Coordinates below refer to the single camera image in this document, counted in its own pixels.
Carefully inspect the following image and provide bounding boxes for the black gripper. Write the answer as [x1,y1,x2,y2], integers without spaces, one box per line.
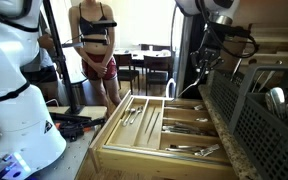
[190,31,224,74]

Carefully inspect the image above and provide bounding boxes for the silver spoon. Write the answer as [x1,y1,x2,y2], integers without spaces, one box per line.
[173,69,206,100]

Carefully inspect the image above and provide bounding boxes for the forks in rear compartment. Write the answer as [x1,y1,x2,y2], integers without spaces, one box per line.
[165,105,204,111]

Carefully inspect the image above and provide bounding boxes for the forks in compartment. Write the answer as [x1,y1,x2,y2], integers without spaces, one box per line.
[166,144,220,157]
[165,105,204,111]

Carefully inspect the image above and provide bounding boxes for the spoon in drawer compartment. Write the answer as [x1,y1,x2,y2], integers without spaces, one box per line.
[195,118,208,122]

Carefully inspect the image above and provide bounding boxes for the knives in middle compartment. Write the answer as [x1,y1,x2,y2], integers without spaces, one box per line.
[162,122,217,136]

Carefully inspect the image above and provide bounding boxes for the chopstick in drawer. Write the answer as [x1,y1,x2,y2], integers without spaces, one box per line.
[144,106,156,134]
[147,112,161,144]

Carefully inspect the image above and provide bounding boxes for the spoons in rack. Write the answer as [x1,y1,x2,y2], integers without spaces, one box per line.
[265,87,288,127]

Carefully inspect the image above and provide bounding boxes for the forks in front compartment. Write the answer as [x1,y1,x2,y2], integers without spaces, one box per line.
[166,144,220,157]

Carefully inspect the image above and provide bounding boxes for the wooden cutlery drawer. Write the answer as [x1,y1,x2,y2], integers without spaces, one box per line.
[90,93,237,180]

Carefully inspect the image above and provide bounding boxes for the grey cutlery rack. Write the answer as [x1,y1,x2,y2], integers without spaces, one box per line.
[210,64,288,180]

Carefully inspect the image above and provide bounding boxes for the dining chair right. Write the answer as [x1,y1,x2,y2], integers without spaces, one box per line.
[144,56,173,90]

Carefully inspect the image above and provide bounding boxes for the dining chair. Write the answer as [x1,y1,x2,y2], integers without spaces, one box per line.
[144,56,173,90]
[114,53,140,90]

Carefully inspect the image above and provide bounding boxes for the dining table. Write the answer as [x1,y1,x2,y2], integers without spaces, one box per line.
[114,50,171,60]

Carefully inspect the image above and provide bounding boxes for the dining chair left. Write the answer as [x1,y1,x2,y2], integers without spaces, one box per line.
[114,53,140,90]

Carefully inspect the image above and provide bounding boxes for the person in red shorts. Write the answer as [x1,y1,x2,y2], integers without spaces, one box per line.
[68,0,121,107]

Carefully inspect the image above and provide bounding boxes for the black tripod pole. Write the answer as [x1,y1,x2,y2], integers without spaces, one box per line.
[43,0,83,115]

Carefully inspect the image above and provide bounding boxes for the person in grey shirt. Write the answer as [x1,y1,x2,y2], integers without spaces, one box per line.
[20,13,60,107]

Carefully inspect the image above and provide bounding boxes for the white perforated robot table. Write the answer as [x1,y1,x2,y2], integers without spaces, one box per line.
[27,128,96,180]

